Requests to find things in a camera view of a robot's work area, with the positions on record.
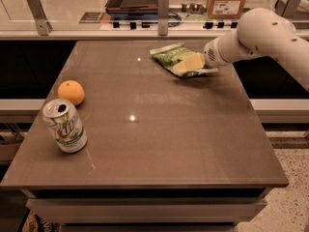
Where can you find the middle metal glass bracket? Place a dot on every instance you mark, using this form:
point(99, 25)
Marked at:
point(162, 17)

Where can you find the orange fruit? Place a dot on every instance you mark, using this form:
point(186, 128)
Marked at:
point(72, 91)

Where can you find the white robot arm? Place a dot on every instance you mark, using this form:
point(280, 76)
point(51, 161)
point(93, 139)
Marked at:
point(261, 32)

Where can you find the metal glass bracket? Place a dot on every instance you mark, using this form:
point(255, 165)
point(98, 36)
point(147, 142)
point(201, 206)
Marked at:
point(162, 17)
point(293, 9)
point(43, 26)

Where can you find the cardboard box with label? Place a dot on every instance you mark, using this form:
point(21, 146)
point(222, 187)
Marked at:
point(225, 9)

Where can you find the white green 7up can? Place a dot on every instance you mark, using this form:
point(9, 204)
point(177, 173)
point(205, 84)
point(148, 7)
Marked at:
point(63, 122)

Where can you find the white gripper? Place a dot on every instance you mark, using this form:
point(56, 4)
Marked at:
point(212, 56)

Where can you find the left metal glass bracket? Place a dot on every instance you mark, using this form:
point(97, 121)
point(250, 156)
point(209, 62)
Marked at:
point(43, 26)

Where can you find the right metal glass bracket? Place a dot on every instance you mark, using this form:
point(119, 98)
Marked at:
point(293, 9)

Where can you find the snack bag under table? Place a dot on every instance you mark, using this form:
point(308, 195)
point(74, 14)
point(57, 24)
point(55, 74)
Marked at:
point(33, 223)

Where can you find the green jalapeno chip bag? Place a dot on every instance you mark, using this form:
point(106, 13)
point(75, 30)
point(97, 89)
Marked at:
point(170, 55)

